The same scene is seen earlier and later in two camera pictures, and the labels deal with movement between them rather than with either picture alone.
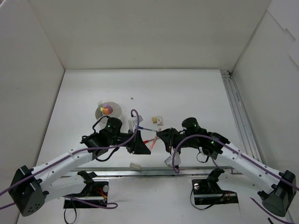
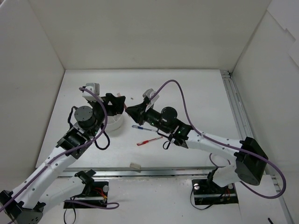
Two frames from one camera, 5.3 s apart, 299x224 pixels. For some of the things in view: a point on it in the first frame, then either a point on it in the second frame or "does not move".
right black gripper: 171,140 → 142,114
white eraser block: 135,165 does not move
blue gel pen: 143,128 does not move
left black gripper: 134,143 → 103,105
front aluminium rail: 150,171 does not move
